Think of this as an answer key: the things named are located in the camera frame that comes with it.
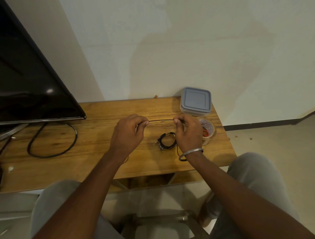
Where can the person's right leg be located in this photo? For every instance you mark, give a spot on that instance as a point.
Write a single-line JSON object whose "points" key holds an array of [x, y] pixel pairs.
{"points": [[258, 174]]}

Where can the person's left hand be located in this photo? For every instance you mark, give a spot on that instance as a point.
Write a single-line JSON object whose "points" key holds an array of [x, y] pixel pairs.
{"points": [[125, 138]]}

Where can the grey lidded plastic container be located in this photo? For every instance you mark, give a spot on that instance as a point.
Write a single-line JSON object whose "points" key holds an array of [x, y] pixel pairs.
{"points": [[196, 101]]}

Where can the person's left leg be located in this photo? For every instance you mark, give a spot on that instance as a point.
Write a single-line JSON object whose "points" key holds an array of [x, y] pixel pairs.
{"points": [[51, 202]]}

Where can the black television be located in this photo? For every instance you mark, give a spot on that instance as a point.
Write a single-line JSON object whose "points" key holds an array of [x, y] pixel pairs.
{"points": [[32, 83]]}

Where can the person's right hand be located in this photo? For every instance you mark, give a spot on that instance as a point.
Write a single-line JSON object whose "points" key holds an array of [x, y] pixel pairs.
{"points": [[189, 135]]}

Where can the orange scissors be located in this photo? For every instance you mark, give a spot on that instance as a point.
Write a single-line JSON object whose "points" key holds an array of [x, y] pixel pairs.
{"points": [[205, 134]]}

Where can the person's leg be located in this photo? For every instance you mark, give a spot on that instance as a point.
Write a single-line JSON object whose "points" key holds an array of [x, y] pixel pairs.
{"points": [[258, 174], [51, 202]]}

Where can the silver television stand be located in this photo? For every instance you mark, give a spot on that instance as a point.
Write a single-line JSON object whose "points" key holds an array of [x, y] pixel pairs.
{"points": [[11, 131]]}

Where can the person's right forearm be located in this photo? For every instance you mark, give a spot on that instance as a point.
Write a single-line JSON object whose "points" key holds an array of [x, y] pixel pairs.
{"points": [[241, 197]]}

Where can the brown packing tape roll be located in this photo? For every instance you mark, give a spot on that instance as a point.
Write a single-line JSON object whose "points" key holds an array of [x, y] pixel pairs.
{"points": [[209, 123]]}

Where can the person's left forearm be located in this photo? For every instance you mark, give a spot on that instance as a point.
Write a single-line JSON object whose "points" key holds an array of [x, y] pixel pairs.
{"points": [[81, 199]]}

